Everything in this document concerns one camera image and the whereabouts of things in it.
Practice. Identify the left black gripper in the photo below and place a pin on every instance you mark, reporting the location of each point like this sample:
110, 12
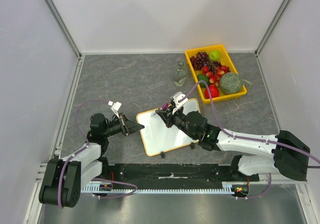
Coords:
128, 126

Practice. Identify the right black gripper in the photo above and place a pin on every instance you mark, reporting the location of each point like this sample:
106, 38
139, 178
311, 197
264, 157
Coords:
169, 115

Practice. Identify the yellow framed whiteboard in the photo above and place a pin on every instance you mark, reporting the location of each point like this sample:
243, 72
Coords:
157, 138

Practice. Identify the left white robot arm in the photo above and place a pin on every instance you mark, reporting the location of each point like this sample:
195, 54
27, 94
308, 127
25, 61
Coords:
65, 178

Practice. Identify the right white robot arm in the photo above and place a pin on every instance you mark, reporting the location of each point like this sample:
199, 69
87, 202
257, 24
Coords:
283, 153

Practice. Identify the clear glass bottle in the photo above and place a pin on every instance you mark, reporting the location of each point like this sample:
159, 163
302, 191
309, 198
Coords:
180, 74

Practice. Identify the green avocado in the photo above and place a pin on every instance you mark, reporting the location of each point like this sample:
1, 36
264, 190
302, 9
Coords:
204, 78

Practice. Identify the red apple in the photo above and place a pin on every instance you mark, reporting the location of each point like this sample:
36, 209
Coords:
212, 92

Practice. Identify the red cherry bunch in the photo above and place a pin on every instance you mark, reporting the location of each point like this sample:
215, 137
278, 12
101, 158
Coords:
214, 71

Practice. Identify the purple grape bunch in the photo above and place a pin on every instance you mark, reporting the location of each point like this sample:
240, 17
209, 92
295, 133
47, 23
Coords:
199, 60

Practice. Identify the green netted melon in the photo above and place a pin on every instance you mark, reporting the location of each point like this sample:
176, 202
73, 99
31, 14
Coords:
230, 83

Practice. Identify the green apple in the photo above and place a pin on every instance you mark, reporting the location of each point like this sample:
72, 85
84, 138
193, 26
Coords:
214, 55

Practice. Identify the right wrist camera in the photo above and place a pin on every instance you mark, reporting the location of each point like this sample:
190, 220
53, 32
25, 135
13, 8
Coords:
178, 99

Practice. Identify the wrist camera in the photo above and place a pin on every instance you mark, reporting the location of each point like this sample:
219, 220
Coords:
178, 99
115, 106

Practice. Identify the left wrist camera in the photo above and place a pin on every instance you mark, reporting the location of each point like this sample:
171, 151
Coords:
115, 106

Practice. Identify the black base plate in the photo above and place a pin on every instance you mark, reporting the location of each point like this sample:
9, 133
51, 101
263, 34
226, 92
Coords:
130, 172

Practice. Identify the white slotted cable duct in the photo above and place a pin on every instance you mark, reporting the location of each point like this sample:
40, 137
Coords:
99, 188

